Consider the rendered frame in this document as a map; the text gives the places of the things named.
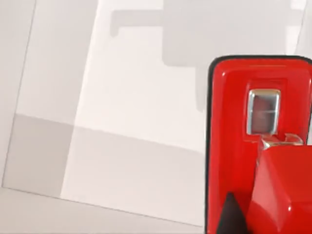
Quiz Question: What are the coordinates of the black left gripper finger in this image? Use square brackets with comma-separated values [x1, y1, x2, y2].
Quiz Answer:
[217, 192, 247, 234]

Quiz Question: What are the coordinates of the red stapler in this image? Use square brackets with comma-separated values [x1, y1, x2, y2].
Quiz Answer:
[205, 55, 312, 234]

